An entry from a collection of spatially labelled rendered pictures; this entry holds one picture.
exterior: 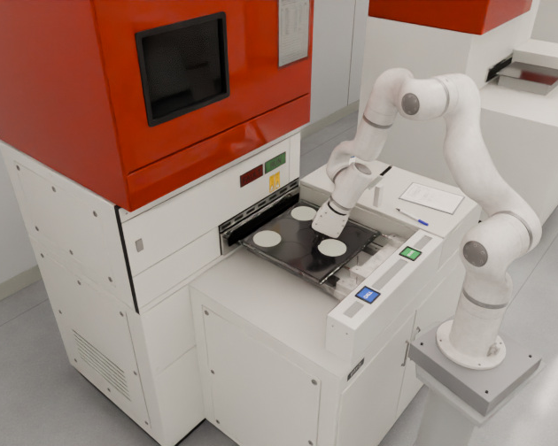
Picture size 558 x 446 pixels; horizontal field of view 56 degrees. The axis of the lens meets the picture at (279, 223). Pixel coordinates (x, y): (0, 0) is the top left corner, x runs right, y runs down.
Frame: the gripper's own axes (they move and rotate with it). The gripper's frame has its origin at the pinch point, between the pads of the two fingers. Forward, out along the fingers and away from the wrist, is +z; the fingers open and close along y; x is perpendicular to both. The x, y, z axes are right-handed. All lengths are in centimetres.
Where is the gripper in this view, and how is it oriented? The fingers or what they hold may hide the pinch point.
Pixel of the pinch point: (316, 240)
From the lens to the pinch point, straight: 182.9
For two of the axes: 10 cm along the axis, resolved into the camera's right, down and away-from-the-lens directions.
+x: 0.6, -5.6, 8.3
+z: -4.2, 7.4, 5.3
